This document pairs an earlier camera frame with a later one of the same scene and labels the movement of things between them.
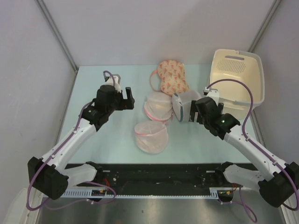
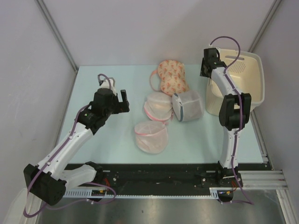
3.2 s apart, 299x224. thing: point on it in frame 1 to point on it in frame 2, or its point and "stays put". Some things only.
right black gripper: [194, 109] to [202, 73]
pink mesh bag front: [152, 137] stays put
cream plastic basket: [236, 95] stays put
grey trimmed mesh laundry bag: [181, 103] stays put
